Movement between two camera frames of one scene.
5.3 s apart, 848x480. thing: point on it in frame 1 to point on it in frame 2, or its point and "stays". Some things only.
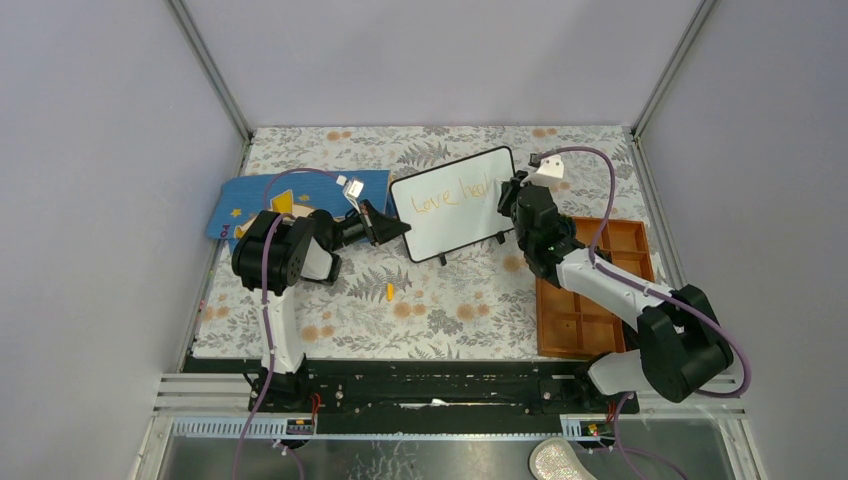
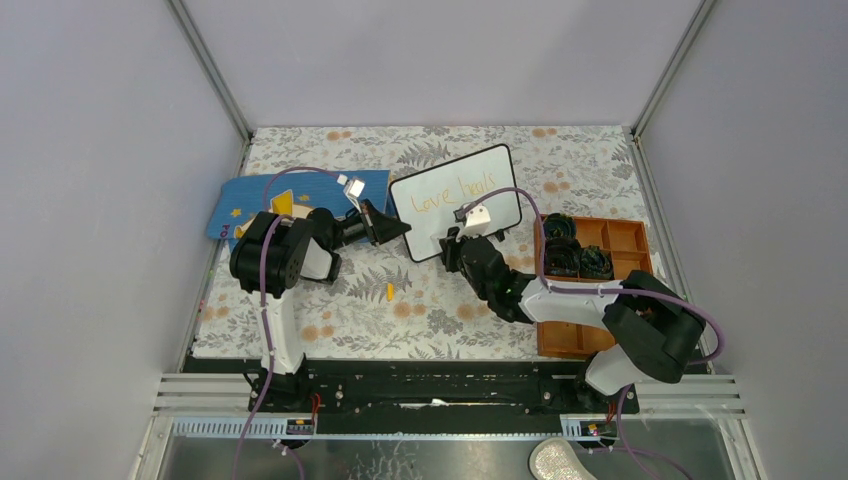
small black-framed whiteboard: x=454 y=206 stays
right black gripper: x=510 y=190 to x=450 y=245
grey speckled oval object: x=554 y=458 stays
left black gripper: x=378 y=226 stays
